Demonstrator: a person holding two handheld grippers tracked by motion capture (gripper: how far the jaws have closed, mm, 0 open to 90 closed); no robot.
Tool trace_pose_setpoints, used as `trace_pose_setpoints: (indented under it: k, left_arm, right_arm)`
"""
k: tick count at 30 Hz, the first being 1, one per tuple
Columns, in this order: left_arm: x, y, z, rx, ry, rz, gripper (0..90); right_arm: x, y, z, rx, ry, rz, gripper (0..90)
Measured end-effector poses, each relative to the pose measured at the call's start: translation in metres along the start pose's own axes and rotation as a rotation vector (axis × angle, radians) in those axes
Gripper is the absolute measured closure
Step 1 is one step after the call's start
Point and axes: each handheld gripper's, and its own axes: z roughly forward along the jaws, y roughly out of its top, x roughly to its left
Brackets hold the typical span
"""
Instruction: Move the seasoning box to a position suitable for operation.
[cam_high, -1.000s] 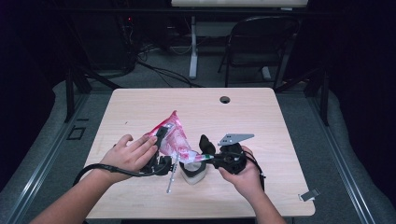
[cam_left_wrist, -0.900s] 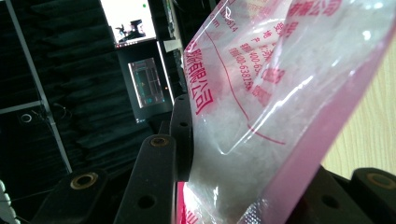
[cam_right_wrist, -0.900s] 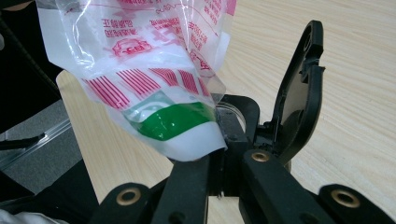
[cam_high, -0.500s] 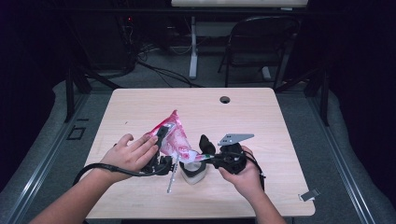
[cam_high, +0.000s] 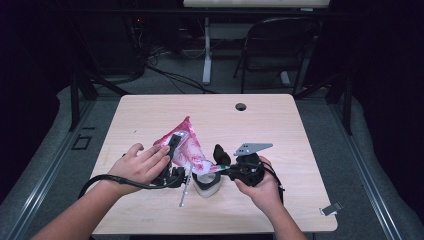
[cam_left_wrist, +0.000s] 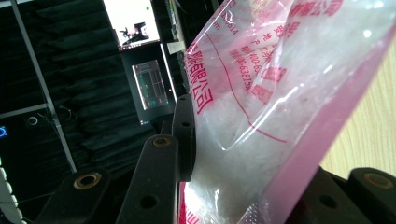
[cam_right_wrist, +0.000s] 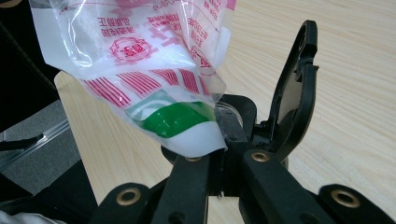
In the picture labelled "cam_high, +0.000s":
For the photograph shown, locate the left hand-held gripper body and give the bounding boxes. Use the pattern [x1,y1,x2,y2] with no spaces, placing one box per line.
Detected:
[151,159,194,208]

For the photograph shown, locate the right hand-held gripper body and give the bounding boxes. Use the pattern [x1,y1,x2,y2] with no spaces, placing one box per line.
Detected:
[233,143,274,187]

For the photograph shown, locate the red and white plastic bag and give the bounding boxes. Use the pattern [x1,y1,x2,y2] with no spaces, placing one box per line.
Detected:
[153,115,231,176]

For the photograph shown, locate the clear jar with black lid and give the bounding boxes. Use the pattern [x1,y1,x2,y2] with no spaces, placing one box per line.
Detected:
[192,143,232,199]

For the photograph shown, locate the person's right hand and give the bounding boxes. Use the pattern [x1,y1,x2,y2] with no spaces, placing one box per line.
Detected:
[234,156,284,214]

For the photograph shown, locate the person's left hand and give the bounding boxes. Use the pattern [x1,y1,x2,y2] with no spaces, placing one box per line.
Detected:
[108,142,172,196]

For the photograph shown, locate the grey tape strip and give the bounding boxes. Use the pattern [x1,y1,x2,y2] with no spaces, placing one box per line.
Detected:
[320,201,343,217]

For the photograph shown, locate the white desk with white legs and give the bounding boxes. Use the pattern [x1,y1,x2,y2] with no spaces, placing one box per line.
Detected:
[183,0,331,87]

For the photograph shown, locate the black metal stand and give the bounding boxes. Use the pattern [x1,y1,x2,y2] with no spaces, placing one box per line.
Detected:
[68,71,131,133]
[293,71,354,136]

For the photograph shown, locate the dark equipment with red light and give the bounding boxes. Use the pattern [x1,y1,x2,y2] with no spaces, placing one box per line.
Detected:
[76,13,148,76]

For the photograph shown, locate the black folding chair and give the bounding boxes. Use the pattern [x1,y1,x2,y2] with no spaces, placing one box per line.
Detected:
[233,16,321,96]

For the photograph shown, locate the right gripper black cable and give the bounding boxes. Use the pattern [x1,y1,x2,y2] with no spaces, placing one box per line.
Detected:
[263,163,286,205]

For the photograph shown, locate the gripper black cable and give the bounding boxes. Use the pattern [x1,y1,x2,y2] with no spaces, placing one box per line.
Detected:
[78,173,174,199]
[263,163,286,205]

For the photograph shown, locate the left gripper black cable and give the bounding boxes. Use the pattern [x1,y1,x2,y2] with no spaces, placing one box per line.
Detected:
[78,173,174,199]

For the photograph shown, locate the black floor cables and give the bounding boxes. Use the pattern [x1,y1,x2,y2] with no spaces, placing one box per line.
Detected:
[146,46,218,94]

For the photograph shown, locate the aluminium floor rail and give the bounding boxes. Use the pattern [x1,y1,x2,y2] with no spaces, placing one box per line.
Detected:
[3,99,96,240]
[328,99,404,240]

